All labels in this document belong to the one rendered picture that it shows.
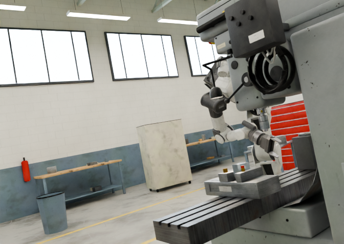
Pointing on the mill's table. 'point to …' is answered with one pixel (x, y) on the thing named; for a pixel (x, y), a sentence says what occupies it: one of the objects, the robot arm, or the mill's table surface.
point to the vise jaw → (227, 176)
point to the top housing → (208, 37)
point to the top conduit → (211, 23)
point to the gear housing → (222, 43)
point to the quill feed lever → (240, 86)
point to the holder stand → (304, 152)
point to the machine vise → (245, 185)
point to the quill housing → (234, 67)
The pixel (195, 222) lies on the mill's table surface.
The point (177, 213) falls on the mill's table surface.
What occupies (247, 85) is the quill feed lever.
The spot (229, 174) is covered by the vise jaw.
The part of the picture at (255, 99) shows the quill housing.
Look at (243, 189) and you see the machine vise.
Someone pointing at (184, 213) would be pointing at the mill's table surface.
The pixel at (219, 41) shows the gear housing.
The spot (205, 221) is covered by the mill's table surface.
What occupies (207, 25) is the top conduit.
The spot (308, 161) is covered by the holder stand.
